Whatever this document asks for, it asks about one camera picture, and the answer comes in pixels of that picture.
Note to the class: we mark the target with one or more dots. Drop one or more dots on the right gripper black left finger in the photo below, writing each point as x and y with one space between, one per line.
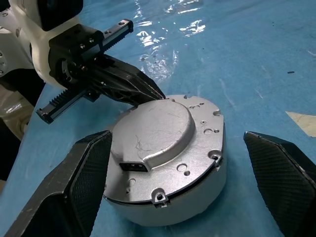
61 192

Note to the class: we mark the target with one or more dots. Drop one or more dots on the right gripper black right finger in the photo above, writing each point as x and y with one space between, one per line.
284 185

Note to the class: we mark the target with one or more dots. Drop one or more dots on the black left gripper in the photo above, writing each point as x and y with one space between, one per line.
71 49

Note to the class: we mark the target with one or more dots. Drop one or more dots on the silver motor end cover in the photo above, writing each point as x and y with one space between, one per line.
153 133

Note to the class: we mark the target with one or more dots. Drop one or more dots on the silver motor stator housing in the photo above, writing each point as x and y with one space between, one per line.
192 207

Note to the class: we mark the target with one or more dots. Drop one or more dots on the beige tape patch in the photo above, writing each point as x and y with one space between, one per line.
301 122

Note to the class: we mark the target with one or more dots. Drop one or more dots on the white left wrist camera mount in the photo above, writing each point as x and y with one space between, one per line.
27 19

